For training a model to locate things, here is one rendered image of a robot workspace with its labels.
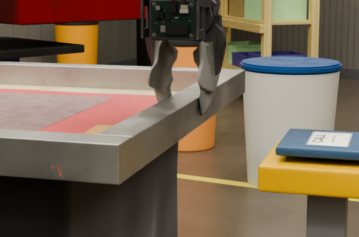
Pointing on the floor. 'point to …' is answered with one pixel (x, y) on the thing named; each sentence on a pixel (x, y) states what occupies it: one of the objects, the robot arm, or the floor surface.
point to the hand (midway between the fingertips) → (185, 102)
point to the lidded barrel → (286, 101)
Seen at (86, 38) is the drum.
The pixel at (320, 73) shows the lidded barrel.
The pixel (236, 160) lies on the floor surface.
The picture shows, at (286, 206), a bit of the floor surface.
